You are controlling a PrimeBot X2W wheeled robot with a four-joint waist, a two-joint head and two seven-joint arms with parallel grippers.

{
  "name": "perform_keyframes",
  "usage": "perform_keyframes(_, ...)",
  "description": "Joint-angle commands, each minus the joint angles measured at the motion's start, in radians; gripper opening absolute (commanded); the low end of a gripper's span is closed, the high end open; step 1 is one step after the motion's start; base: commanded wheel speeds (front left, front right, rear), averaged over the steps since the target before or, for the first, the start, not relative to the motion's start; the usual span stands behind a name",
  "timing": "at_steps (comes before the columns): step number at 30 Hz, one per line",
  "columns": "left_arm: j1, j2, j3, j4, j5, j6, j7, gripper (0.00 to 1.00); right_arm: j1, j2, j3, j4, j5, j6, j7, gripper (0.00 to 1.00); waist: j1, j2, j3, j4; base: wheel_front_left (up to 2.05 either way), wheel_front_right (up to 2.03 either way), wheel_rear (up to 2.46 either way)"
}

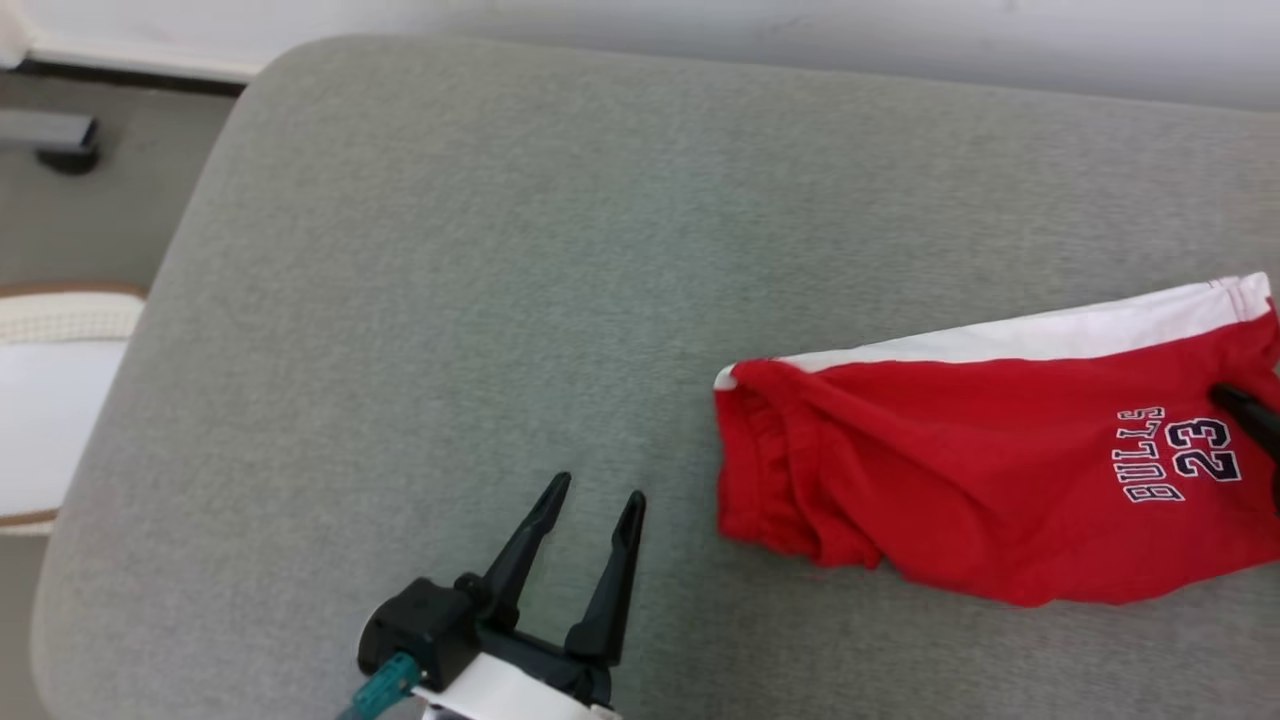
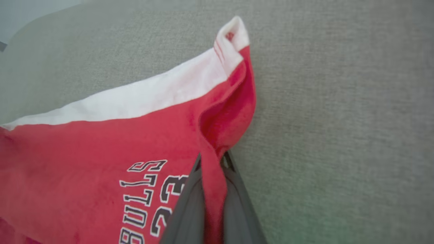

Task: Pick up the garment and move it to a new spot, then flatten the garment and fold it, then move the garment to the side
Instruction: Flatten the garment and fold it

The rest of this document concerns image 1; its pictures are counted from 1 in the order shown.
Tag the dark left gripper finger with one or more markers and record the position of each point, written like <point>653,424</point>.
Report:
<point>525,555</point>
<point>615,590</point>

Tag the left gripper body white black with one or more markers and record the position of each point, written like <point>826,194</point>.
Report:
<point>430,625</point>

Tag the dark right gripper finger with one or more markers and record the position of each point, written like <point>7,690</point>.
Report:
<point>1255,418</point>

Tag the red basketball shorts white stripe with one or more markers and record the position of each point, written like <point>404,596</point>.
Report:
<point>950,480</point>

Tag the white basket brown rim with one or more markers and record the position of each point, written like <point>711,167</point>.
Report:
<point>55,410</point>

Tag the grey furniture foot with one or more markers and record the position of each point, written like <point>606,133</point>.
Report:
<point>55,138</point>

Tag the white skirting board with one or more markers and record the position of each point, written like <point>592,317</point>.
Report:
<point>150,60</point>

